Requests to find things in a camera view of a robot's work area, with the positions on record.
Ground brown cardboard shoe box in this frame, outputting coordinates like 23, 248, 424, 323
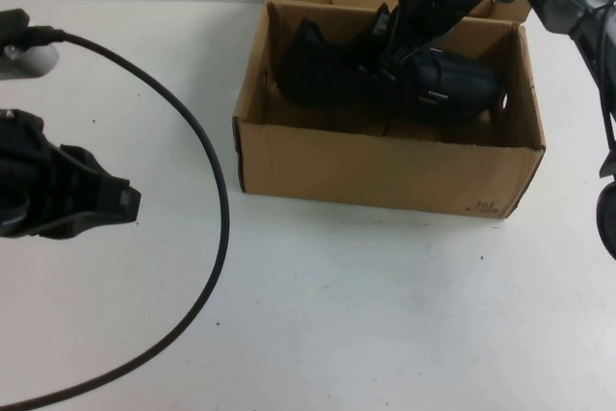
232, 0, 548, 220

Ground thick black cable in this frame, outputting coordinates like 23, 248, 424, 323
0, 25, 231, 410

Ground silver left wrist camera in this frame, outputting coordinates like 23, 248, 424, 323
0, 42, 62, 81

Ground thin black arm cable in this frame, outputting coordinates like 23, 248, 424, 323
575, 6, 616, 150

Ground black knit sneaker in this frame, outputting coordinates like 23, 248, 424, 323
277, 2, 500, 126

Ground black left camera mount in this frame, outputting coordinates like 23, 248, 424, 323
0, 8, 32, 47

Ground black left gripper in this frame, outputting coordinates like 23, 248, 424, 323
0, 109, 143, 240

